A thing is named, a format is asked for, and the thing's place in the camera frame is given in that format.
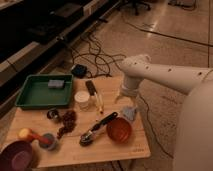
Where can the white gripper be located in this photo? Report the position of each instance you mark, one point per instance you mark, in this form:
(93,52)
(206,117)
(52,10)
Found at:
(128,91)

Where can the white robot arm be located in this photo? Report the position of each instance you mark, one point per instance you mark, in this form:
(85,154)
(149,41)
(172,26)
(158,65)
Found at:
(195,82)

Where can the red bowl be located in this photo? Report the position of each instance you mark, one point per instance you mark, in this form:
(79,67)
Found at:
(119,130)

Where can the purple bowl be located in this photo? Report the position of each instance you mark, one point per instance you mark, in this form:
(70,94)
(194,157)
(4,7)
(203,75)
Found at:
(16,156)

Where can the black brush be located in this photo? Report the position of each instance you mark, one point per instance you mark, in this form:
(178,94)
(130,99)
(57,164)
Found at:
(91,88)

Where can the white lidded jar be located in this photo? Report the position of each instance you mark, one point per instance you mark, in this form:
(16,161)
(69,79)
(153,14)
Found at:
(82,98)

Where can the black power adapter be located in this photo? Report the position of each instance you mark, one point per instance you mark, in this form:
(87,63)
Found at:
(79,71)

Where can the brown grape bunch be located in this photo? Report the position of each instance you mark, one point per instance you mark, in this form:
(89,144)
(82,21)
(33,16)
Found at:
(69,123)

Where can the grey blue sponge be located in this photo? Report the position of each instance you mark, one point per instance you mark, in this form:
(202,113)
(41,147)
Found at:
(57,84)

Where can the small dark metal cup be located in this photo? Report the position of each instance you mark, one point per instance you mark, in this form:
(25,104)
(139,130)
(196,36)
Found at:
(53,115)

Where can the green plastic tray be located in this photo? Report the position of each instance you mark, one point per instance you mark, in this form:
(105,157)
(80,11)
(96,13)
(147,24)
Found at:
(37,94)

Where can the black office chair base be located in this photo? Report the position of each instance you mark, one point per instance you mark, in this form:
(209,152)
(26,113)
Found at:
(134,4)

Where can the yellow red toy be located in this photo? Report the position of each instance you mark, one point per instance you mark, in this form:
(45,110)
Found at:
(28,134)

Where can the dark shelf unit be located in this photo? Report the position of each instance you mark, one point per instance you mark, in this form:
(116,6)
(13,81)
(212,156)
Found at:
(31,31)

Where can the black handled pizza cutter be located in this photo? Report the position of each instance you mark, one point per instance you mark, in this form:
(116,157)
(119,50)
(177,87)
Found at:
(88,137)

